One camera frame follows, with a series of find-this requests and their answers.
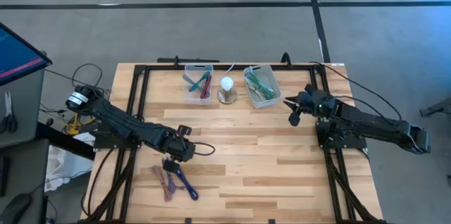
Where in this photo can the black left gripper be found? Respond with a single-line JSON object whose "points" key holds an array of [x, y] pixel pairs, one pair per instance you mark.
{"points": [[179, 148]]}

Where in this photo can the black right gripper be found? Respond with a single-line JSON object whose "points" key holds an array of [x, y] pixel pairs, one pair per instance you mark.
{"points": [[317, 104]]}

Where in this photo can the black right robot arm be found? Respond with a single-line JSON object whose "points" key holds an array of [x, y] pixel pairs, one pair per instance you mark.
{"points": [[370, 125]]}

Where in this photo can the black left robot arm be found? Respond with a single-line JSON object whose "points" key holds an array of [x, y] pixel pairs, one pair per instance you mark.
{"points": [[123, 125]]}

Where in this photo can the white plastic bin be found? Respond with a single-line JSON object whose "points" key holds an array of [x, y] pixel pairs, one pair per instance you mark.
{"points": [[273, 76]]}

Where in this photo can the black hooked clamp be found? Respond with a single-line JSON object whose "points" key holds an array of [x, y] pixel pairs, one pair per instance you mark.
{"points": [[175, 60], [286, 58]]}

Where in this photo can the clear plastic bin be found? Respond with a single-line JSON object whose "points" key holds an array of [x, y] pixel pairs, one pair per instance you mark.
{"points": [[188, 97]]}

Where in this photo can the white bulb brass lamp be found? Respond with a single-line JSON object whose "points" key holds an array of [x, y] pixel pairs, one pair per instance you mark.
{"points": [[226, 82]]}

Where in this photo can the black flat bar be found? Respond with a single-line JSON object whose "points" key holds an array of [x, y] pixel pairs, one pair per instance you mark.
{"points": [[194, 60]]}

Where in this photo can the yellow clamp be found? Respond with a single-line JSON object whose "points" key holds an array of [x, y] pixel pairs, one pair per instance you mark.
{"points": [[74, 129]]}

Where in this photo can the black desk edge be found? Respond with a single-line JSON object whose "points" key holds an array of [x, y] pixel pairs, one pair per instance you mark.
{"points": [[63, 141]]}

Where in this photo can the white bag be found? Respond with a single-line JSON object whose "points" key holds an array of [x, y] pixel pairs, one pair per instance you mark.
{"points": [[60, 167]]}

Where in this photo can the black computer mouse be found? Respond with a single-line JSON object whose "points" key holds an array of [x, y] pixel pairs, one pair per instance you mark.
{"points": [[15, 208]]}

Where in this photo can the blue laptop screen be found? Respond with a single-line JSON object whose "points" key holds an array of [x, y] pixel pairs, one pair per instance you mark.
{"points": [[17, 55]]}

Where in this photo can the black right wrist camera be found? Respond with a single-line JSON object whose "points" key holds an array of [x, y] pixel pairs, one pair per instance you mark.
{"points": [[294, 120]]}

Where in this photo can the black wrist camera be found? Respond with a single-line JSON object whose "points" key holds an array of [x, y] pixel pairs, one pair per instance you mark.
{"points": [[294, 120], [171, 166]]}

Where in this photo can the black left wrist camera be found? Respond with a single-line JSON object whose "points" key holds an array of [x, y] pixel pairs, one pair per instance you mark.
{"points": [[171, 166]]}

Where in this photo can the small black bracket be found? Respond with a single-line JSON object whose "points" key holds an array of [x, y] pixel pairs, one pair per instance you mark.
{"points": [[188, 221], [271, 221]]}

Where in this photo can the black aluminium table frame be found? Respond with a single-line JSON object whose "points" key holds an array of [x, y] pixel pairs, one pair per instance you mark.
{"points": [[165, 67]]}

